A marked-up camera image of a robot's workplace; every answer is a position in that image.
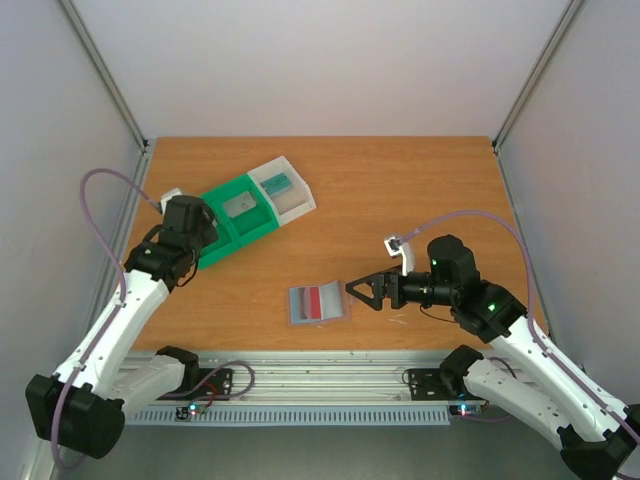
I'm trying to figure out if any small circuit board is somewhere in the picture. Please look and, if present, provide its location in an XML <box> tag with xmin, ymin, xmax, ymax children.
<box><xmin>449</xmin><ymin>402</ymin><xmax>488</xmax><ymax>417</ymax></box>
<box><xmin>174</xmin><ymin>404</ymin><xmax>207</xmax><ymax>421</ymax></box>

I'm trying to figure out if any grey slotted cable duct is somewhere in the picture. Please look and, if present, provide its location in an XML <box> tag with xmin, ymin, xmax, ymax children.
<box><xmin>127</xmin><ymin>405</ymin><xmax>450</xmax><ymax>428</ymax></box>

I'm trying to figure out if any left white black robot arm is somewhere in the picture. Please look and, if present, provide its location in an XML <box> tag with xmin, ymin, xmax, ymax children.
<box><xmin>25</xmin><ymin>195</ymin><xmax>218</xmax><ymax>459</ymax></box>

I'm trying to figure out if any white translucent plastic bin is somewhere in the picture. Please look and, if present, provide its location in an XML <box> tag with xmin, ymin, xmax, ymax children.
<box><xmin>248</xmin><ymin>156</ymin><xmax>317</xmax><ymax>226</ymax></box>

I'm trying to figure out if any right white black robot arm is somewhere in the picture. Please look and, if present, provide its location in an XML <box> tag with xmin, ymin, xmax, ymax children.
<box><xmin>345</xmin><ymin>235</ymin><xmax>639</xmax><ymax>479</ymax></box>

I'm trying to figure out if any red circle white card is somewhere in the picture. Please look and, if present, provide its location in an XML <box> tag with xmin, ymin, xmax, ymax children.
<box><xmin>299</xmin><ymin>286</ymin><xmax>322</xmax><ymax>320</ymax></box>

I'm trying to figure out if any teal card in white bin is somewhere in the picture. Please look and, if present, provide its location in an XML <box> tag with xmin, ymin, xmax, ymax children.
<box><xmin>260</xmin><ymin>172</ymin><xmax>293</xmax><ymax>198</ymax></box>

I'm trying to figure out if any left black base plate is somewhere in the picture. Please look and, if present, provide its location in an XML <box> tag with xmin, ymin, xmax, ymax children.
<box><xmin>161</xmin><ymin>368</ymin><xmax>233</xmax><ymax>401</ymax></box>

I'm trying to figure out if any aluminium rail frame front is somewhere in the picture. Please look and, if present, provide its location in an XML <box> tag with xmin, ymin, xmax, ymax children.
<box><xmin>198</xmin><ymin>350</ymin><xmax>450</xmax><ymax>408</ymax></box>

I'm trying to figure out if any pink card holder wallet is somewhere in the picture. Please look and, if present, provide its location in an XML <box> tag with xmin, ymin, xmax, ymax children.
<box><xmin>286</xmin><ymin>280</ymin><xmax>351</xmax><ymax>326</ymax></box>

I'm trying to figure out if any aluminium corner post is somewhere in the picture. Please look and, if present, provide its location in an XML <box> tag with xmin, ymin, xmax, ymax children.
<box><xmin>57</xmin><ymin>0</ymin><xmax>151</xmax><ymax>151</ymax></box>
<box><xmin>491</xmin><ymin>0</ymin><xmax>587</xmax><ymax>156</ymax></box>

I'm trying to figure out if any right aluminium corner post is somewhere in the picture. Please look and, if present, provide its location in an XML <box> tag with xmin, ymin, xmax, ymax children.
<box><xmin>491</xmin><ymin>0</ymin><xmax>587</xmax><ymax>156</ymax></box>

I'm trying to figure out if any green plastic bin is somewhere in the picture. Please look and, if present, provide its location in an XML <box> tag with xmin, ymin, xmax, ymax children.
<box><xmin>199</xmin><ymin>174</ymin><xmax>279</xmax><ymax>269</ymax></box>

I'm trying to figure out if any left small circuit board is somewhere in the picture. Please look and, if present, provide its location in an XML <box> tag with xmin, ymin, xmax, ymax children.
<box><xmin>174</xmin><ymin>404</ymin><xmax>207</xmax><ymax>421</ymax></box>

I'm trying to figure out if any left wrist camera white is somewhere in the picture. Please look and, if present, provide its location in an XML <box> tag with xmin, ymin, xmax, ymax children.
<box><xmin>159</xmin><ymin>188</ymin><xmax>183</xmax><ymax>214</ymax></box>

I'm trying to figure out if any right small circuit board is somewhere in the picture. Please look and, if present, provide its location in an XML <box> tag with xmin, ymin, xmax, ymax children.
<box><xmin>449</xmin><ymin>402</ymin><xmax>488</xmax><ymax>417</ymax></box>

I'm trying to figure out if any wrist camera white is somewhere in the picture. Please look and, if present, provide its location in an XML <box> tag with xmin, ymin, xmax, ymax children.
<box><xmin>159</xmin><ymin>188</ymin><xmax>183</xmax><ymax>214</ymax></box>
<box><xmin>383</xmin><ymin>236</ymin><xmax>415</xmax><ymax>276</ymax></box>

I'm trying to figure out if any grey card in green bin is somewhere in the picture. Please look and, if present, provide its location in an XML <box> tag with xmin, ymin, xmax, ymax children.
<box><xmin>222</xmin><ymin>191</ymin><xmax>257</xmax><ymax>219</ymax></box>

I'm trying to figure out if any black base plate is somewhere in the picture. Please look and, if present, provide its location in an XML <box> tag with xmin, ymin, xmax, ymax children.
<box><xmin>161</xmin><ymin>368</ymin><xmax>233</xmax><ymax>401</ymax></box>
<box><xmin>402</xmin><ymin>368</ymin><xmax>471</xmax><ymax>401</ymax></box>

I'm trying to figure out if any left aluminium corner post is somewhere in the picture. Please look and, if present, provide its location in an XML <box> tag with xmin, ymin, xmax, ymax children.
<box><xmin>57</xmin><ymin>0</ymin><xmax>151</xmax><ymax>151</ymax></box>

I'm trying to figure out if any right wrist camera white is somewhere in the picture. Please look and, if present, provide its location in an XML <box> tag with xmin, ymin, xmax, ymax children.
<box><xmin>383</xmin><ymin>236</ymin><xmax>415</xmax><ymax>276</ymax></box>

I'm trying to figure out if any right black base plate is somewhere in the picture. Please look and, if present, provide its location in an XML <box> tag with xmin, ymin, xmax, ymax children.
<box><xmin>402</xmin><ymin>368</ymin><xmax>471</xmax><ymax>401</ymax></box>

